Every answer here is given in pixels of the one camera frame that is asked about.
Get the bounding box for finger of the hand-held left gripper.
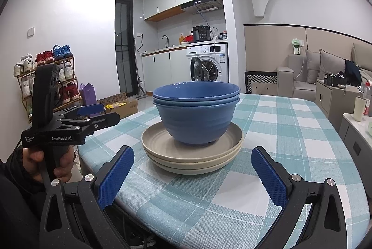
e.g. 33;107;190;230
56;112;121;137
53;104;105;122

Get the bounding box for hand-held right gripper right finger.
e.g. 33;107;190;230
251;147;348;249

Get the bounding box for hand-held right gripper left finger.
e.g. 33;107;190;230
39;145;137;249

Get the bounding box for beige plate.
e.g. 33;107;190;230
149;157;237;175
141;122;243;161
144;147;242;169

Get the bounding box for blue bowl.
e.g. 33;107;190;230
152;82;241;101
153;96;240;107
154;102;239;147

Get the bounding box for person's left forearm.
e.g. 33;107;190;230
0;147;48;249

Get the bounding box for person's left hand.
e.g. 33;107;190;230
23;146;75;183

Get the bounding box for purple bag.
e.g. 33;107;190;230
79;83;97;106

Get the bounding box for brown cardboard box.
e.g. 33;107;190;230
105;99;138;118

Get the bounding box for patterned cardboard box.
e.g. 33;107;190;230
97;92;128;104

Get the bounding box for shoe rack with shoes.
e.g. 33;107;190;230
13;45;79;118

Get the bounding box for black glass door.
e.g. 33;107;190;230
115;0;138;95

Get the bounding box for teal checked tablecloth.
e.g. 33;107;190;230
77;93;353;249

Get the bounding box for white kitchen base cabinets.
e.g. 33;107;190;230
141;48;188;92

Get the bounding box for beige dotted cushion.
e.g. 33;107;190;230
251;82;276;95

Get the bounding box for marble top coffee table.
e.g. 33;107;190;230
339;112;372;177

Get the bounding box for beige side cabinet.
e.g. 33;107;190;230
315;79;364;130

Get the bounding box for grey sofa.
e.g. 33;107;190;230
276;42;372;98

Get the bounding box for beige tumbler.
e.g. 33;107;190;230
353;96;367;122

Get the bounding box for black box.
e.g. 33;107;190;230
323;73;348;87

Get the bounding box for grey sofa pillow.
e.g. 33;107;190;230
305;50;322;84
318;49;348;82

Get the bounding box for white washing machine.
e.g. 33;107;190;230
186;44;229;83

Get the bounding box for clear water bottle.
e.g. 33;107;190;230
363;82;372;117

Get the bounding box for black pressure cooker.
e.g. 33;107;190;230
192;26;211;43

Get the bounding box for dark jacket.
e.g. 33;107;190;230
345;60;362;86

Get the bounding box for black range hood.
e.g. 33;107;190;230
181;0;224;14

